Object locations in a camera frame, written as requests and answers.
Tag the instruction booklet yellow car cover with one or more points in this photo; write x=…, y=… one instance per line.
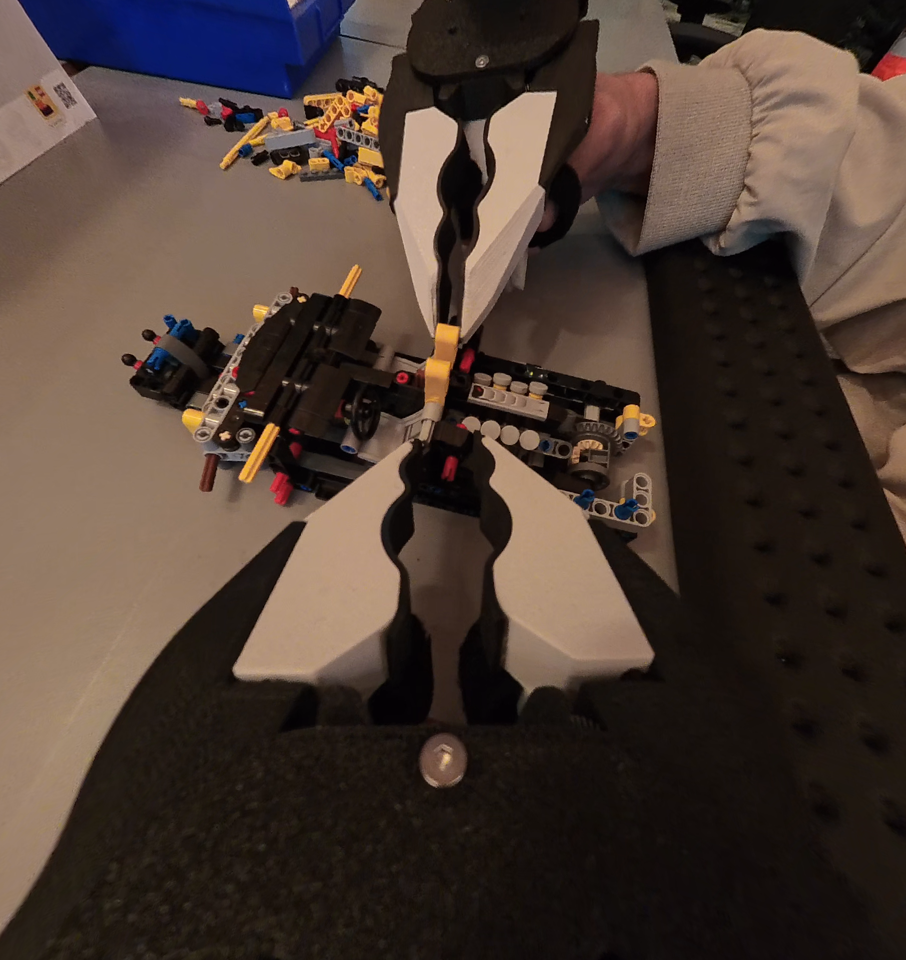
x=10, y=127

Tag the blue plastic bin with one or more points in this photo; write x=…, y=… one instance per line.
x=198, y=37

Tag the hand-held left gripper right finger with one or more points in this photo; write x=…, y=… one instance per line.
x=573, y=592

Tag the pile of toy building pieces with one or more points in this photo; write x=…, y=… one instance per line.
x=333, y=120

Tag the person's beige jacket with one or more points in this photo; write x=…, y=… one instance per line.
x=902, y=450

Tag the person's right forearm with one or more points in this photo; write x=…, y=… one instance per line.
x=797, y=150

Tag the grey desk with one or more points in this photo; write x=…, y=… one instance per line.
x=85, y=337

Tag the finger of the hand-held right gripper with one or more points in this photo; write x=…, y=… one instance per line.
x=516, y=165
x=419, y=195

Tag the black toy car chassis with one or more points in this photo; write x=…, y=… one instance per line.
x=310, y=360

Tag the person's right hand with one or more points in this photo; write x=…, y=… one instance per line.
x=621, y=135

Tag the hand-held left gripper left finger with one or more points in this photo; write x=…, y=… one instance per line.
x=318, y=600

